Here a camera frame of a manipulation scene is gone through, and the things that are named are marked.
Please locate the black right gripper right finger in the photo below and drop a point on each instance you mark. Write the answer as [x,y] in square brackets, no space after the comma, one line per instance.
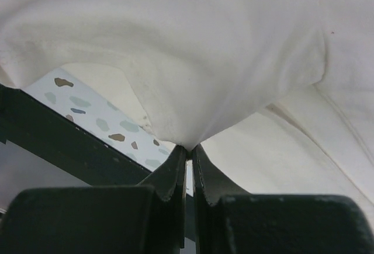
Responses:
[231,220]

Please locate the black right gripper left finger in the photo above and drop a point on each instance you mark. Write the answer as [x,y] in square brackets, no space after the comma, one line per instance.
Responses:
[145,218]

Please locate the cream white t-shirt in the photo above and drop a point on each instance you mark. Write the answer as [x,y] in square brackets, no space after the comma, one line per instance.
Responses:
[280,92]

